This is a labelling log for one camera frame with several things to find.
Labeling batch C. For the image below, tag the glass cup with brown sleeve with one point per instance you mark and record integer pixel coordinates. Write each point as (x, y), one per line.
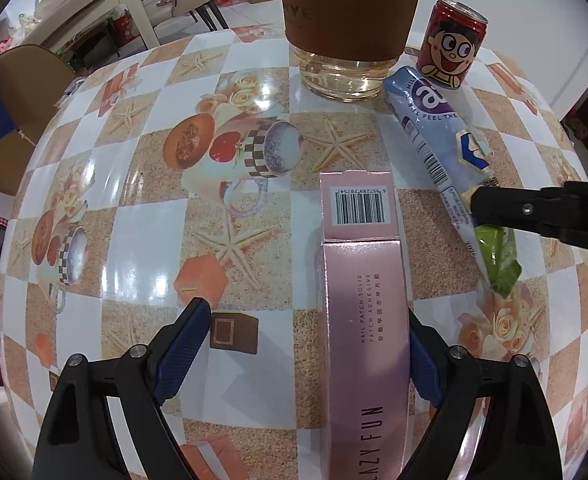
(344, 25)

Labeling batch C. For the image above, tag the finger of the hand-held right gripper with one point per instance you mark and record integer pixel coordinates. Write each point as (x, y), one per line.
(514, 207)

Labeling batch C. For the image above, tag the red drink can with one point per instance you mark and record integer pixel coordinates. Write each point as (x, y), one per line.
(449, 45)

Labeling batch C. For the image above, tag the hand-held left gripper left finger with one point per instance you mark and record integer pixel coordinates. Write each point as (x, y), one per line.
(183, 345)

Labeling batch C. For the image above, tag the blue and white wrapper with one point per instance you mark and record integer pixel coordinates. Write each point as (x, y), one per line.
(434, 120)

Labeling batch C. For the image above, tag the beige side table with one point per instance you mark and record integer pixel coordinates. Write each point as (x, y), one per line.
(128, 10)

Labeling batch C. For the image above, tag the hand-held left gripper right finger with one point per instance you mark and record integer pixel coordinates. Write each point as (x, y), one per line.
(424, 365)

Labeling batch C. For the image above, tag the pink cardboard box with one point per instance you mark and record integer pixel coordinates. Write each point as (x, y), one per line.
(364, 285)

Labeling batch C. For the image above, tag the brown backed chair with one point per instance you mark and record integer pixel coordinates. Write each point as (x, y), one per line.
(33, 75)

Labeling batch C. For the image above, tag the red carton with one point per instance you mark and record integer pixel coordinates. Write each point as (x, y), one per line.
(122, 27)

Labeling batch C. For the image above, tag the green snack wrapper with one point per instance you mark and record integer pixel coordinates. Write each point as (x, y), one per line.
(499, 260)

